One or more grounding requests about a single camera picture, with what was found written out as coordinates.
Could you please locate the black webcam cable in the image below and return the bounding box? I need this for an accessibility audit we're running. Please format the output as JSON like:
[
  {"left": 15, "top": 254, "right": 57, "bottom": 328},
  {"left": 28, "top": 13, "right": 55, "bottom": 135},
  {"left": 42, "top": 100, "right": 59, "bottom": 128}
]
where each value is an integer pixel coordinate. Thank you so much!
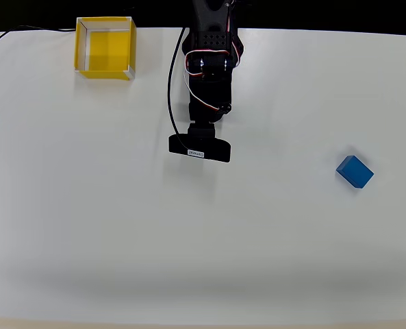
[{"left": 166, "top": 27, "right": 189, "bottom": 149}]

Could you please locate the yellow open box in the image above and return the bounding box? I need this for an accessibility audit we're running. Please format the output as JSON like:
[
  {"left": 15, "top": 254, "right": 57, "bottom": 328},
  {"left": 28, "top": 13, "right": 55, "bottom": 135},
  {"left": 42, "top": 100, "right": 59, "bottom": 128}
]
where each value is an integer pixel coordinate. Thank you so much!
[{"left": 73, "top": 16, "right": 137, "bottom": 82}]

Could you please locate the thin black table cable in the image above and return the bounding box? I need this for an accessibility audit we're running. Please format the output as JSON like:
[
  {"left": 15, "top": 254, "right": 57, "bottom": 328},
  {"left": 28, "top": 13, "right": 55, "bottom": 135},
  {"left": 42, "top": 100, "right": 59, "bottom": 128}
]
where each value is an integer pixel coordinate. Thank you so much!
[{"left": 0, "top": 25, "right": 77, "bottom": 49}]

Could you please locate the red white servo wire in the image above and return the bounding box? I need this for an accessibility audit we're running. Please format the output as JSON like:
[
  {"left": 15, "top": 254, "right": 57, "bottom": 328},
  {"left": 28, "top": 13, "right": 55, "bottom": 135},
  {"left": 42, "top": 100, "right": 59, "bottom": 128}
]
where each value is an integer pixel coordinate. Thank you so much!
[{"left": 183, "top": 3, "right": 242, "bottom": 113}]

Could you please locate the blue block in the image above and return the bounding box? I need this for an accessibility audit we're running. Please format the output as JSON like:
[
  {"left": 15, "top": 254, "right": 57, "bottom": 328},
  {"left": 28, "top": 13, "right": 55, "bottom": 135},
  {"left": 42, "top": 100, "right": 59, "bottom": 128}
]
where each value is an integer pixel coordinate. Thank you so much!
[{"left": 335, "top": 154, "right": 375, "bottom": 190}]

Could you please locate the black webcam with white label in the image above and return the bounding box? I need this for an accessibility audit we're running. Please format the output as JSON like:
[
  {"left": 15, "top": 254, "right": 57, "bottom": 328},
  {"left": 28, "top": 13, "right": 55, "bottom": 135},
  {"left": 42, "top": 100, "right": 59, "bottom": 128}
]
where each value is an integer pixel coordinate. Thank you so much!
[{"left": 168, "top": 134, "right": 232, "bottom": 164}]

